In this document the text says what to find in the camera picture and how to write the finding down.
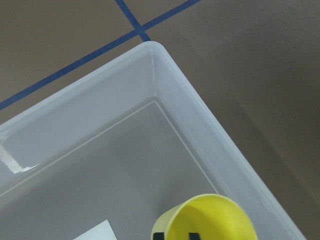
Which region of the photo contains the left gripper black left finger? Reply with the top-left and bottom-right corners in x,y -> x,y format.
152,232 -> 165,240

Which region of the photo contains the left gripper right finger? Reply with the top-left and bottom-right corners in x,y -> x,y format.
188,232 -> 201,240

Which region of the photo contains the yellow plastic cup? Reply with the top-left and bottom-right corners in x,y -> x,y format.
150,193 -> 258,240

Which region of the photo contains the white label in box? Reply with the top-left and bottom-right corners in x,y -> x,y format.
74,219 -> 117,240

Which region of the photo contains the translucent plastic storage box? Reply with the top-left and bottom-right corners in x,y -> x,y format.
0,41 -> 304,240

